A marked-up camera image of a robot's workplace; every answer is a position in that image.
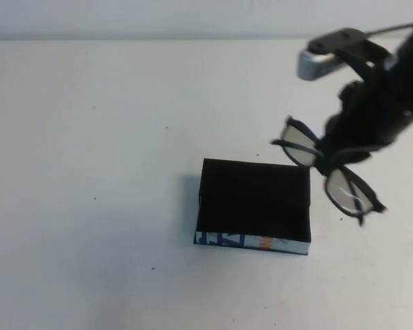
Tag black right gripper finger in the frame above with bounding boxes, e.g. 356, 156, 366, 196
328, 146, 373, 173
319, 111, 348, 156

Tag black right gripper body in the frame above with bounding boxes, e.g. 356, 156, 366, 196
335, 65, 413, 149

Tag black framed glasses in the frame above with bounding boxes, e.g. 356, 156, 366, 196
269, 115, 388, 227

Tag black glasses case printed front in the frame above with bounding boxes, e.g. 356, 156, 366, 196
193, 157, 313, 256

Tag silver wrist camera black mount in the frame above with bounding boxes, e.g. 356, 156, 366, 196
297, 27, 388, 83

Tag thin black camera cable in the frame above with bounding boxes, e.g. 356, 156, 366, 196
364, 21, 413, 36

